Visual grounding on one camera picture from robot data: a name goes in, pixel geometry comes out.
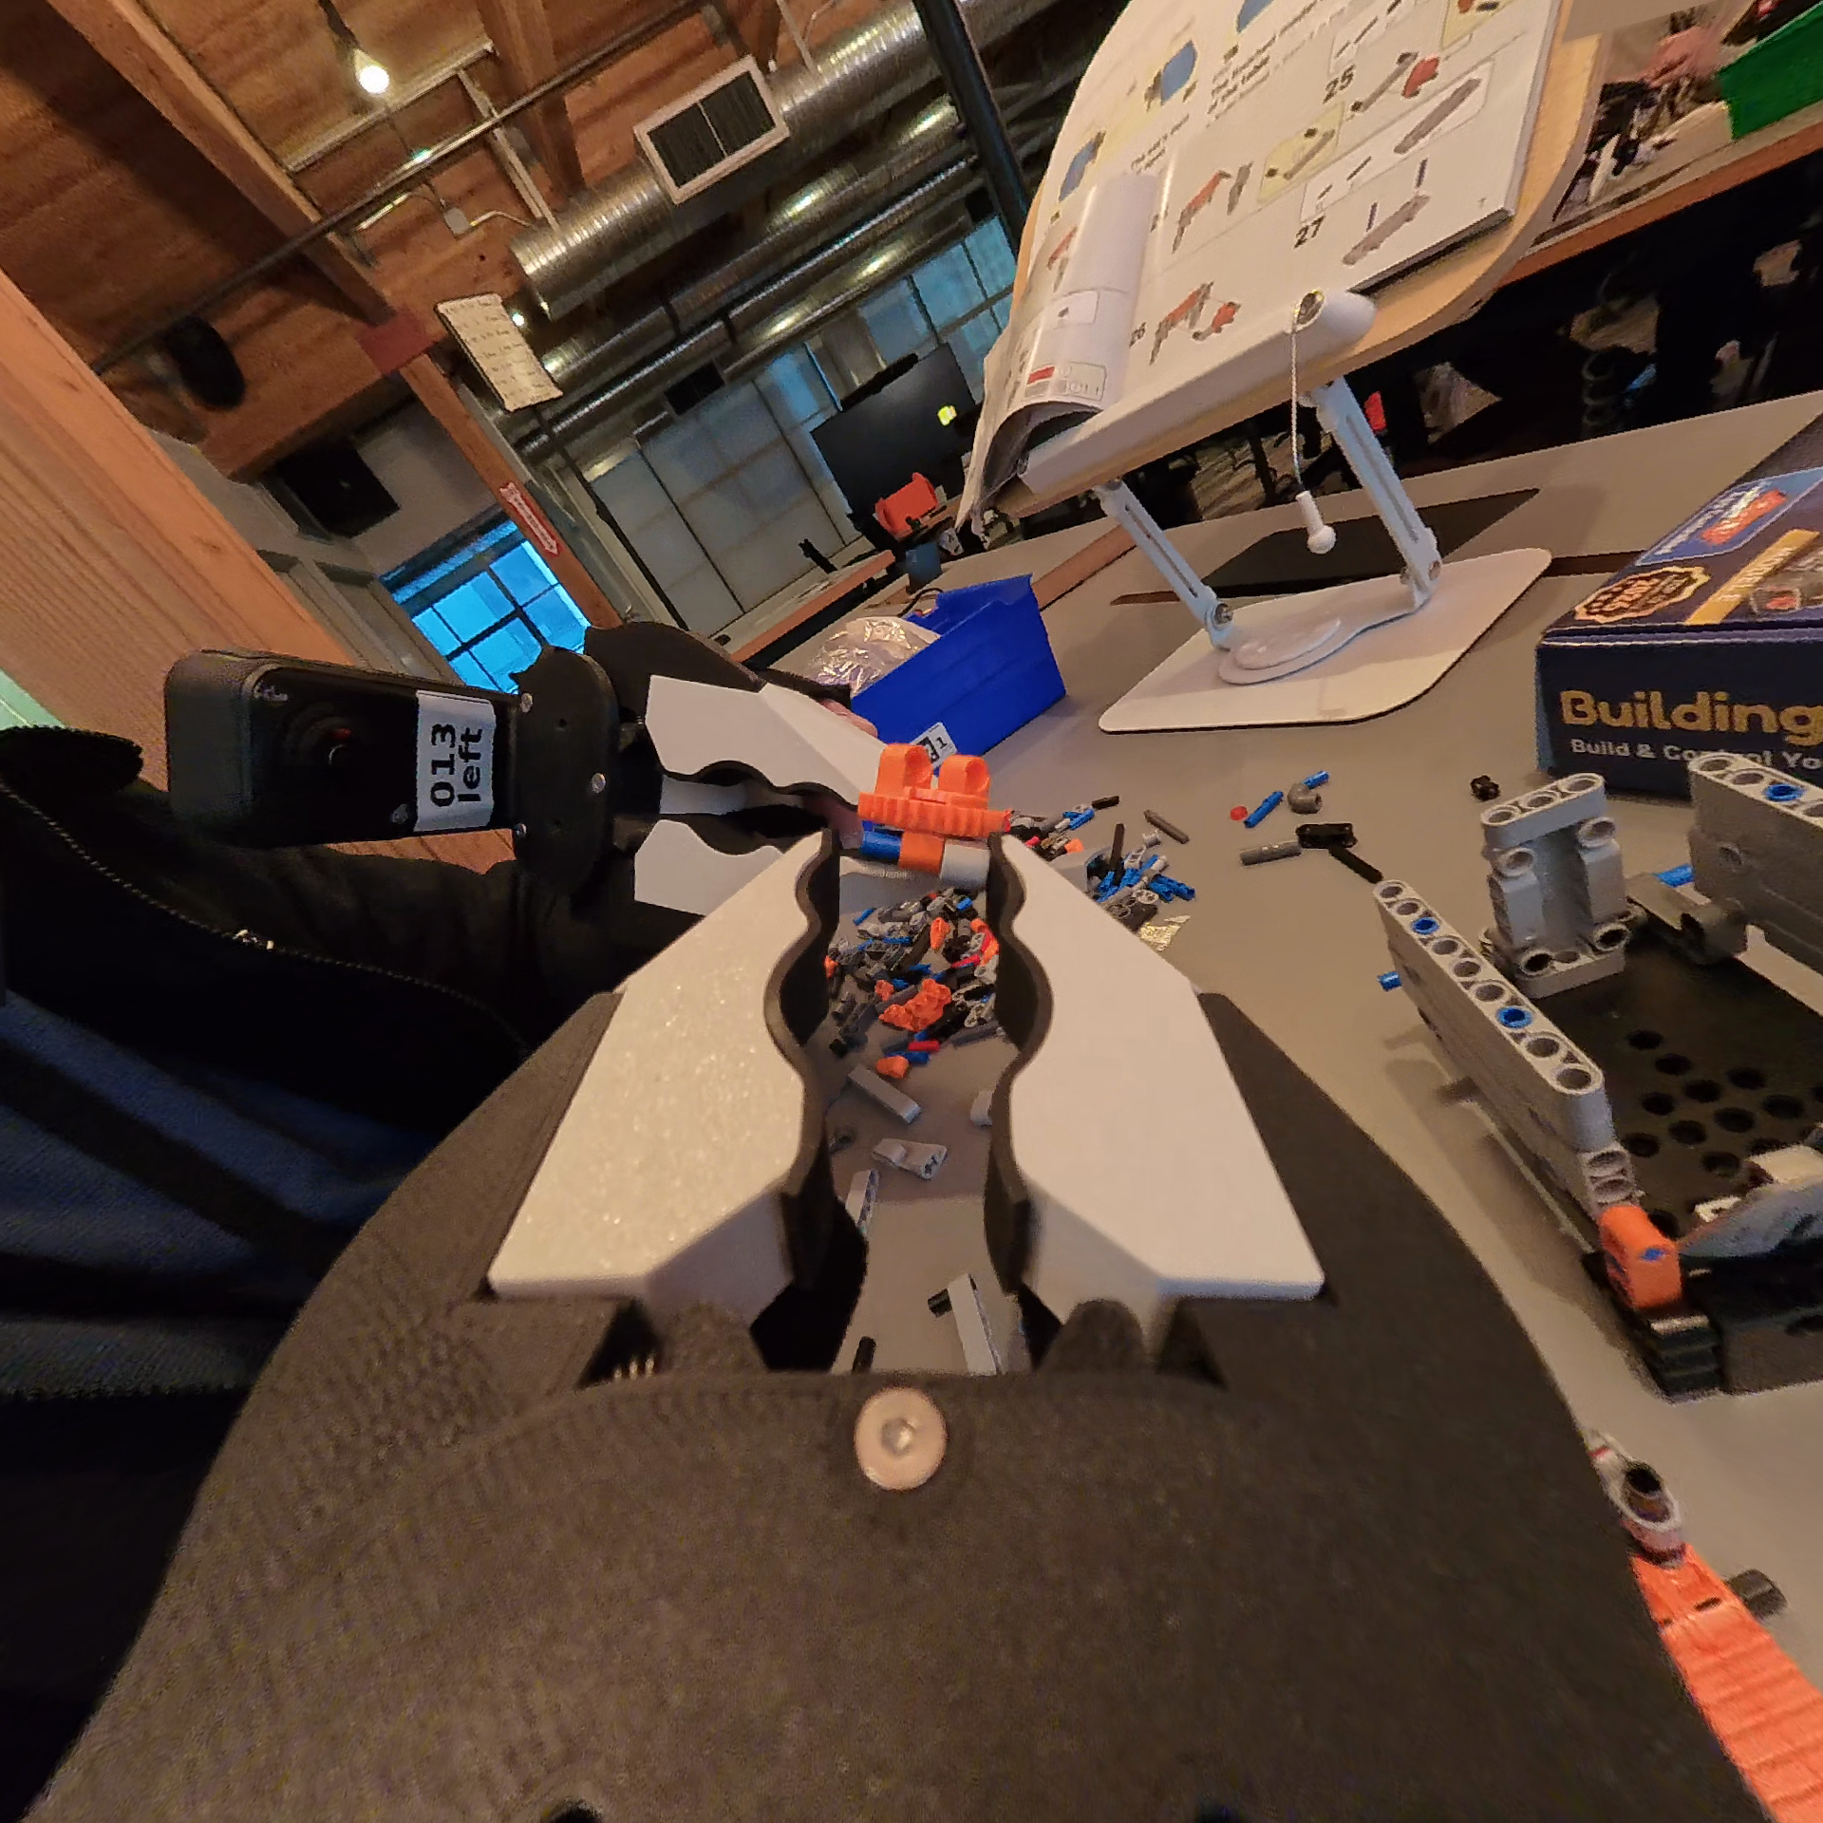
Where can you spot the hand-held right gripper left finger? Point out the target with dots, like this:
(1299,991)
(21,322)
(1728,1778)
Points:
(655,1138)

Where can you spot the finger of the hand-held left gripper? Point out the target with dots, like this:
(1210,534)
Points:
(699,864)
(756,731)

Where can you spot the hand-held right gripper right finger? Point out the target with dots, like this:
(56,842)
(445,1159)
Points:
(1156,1138)

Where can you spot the orange toy gear assembly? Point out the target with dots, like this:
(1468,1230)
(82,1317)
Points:
(925,814)

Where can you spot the person's left forearm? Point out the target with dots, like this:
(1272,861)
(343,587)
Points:
(542,940)

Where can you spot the clear plastic bag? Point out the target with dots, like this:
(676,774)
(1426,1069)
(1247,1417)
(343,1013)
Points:
(890,648)

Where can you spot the blue lit window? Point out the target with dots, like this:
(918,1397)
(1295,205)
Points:
(486,611)

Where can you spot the blue plastic bin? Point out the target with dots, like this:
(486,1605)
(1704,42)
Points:
(984,671)

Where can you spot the pile of small toy pieces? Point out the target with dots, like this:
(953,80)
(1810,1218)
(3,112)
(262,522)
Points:
(925,995)

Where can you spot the dark grey toy rod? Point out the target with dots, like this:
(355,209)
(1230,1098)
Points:
(1163,827)

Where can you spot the black computer monitor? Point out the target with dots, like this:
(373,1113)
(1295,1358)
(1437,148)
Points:
(897,430)

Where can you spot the black angled toy piece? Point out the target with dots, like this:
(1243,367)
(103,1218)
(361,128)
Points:
(1331,834)

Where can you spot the black grey toy motor model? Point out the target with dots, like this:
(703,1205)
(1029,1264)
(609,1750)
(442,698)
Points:
(1511,1039)

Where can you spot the person's torso in dark jacket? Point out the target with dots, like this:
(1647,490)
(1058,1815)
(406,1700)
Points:
(145,1069)

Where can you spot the white wooden book stand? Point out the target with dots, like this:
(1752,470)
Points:
(1353,640)

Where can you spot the black round speaker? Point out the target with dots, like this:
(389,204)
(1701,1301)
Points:
(196,365)

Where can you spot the white ceiling vent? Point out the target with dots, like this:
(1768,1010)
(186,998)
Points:
(707,128)

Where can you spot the blue building kit box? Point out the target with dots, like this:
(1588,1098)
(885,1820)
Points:
(1683,712)

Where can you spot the orange grey ribbed toy model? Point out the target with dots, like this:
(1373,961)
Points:
(1737,1682)

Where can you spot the open instruction booklet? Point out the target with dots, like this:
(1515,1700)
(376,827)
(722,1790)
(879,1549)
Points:
(1426,128)

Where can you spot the green building plate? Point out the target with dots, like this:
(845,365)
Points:
(1776,80)

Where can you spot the red wall sign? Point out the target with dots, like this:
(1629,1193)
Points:
(531,522)

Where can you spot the black wall box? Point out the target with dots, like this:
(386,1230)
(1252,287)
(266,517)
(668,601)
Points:
(335,498)

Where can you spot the white paper wall sheet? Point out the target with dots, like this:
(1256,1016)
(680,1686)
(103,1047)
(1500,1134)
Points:
(499,355)

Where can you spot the metal ceiling duct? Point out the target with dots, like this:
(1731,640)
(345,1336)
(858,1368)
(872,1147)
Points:
(741,215)

